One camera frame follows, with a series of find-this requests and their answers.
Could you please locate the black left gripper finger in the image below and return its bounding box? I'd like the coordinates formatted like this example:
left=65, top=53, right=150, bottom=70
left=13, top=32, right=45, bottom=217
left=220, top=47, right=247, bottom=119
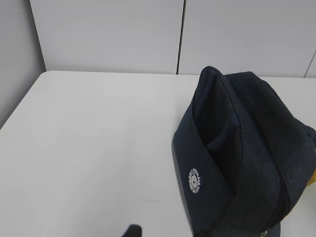
left=121, top=218, right=143, bottom=237

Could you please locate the dark blue zippered lunch bag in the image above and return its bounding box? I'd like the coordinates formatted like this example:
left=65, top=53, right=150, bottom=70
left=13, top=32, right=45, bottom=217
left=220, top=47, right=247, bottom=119
left=173, top=66, right=316, bottom=237

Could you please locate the yellow pear-shaped toy fruit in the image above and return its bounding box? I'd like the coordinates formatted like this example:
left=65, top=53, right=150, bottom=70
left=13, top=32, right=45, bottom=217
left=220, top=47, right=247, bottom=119
left=306, top=145, right=316, bottom=193

